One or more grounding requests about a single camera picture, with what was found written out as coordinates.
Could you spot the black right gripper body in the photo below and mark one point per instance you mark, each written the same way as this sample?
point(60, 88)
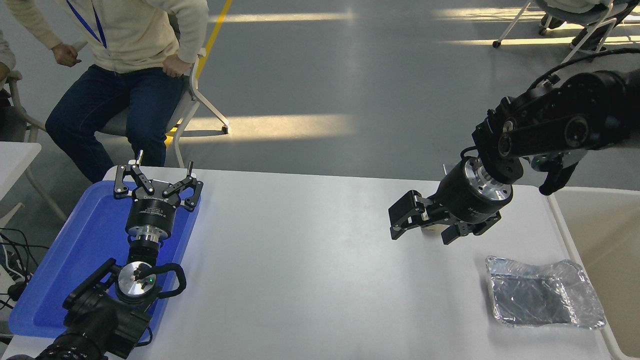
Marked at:
point(462, 197)

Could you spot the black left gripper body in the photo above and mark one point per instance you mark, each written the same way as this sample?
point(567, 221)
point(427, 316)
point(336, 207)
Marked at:
point(150, 212)

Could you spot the silver foil plate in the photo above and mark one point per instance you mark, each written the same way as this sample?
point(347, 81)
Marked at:
point(535, 295)

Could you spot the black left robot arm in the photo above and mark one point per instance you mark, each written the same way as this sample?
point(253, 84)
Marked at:
point(100, 320)

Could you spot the clear floor plate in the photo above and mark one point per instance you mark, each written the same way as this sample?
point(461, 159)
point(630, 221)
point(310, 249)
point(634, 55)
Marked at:
point(446, 169)

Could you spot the person's left hand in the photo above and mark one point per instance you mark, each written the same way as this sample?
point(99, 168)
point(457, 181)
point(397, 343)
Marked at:
point(177, 66)

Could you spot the person's right hand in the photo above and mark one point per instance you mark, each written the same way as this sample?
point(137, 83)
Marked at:
point(66, 55)

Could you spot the blue plastic tray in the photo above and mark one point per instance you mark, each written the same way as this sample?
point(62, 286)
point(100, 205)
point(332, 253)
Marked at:
point(75, 250)

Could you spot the small white table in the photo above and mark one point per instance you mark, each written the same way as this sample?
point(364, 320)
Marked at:
point(15, 155)

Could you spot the large pale bin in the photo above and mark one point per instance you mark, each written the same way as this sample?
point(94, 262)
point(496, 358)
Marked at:
point(600, 240)

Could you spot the white power strip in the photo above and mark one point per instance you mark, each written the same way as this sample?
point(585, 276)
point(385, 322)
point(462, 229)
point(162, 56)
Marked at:
point(9, 285)

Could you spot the person at picture edge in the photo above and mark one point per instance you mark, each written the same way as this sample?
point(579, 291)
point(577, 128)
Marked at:
point(4, 50)

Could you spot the white wheeled chair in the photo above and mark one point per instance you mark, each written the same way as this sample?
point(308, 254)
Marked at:
point(585, 17)

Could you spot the distant seated person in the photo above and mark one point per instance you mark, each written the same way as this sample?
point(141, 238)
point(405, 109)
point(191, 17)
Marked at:
point(575, 4)

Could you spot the white frame chair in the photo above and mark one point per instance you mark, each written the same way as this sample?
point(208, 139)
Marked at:
point(192, 100)

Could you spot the pale frame chair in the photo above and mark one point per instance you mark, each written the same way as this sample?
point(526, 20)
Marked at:
point(15, 76)

